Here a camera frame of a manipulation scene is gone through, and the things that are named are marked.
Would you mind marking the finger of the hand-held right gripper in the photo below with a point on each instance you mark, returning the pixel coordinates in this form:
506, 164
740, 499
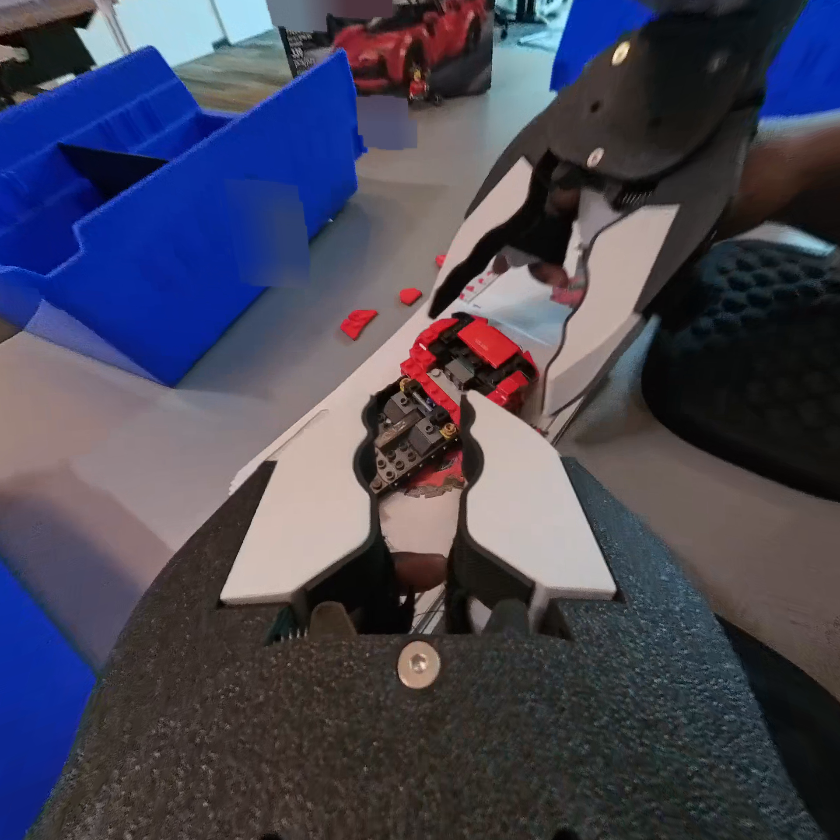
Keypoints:
630, 276
505, 197

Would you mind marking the person's left hand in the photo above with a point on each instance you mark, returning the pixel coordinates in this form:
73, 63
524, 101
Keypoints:
420, 571

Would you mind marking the lego minifigure red torso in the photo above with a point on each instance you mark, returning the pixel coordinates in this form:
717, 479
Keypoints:
421, 87

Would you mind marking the lego box red car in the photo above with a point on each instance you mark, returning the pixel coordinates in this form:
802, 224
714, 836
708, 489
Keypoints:
407, 40

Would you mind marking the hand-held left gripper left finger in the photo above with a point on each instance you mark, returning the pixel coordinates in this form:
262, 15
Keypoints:
295, 532

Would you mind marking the red and black lego car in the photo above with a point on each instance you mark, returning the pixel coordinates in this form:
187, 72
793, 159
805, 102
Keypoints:
473, 355

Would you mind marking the lego instruction booklet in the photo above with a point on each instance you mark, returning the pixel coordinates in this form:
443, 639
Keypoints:
525, 302

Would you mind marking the blue plastic bin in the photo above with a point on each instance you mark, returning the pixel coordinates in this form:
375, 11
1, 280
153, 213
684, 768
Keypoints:
801, 66
158, 250
33, 709

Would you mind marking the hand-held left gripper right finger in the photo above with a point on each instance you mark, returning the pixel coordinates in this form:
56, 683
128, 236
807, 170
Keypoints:
532, 525

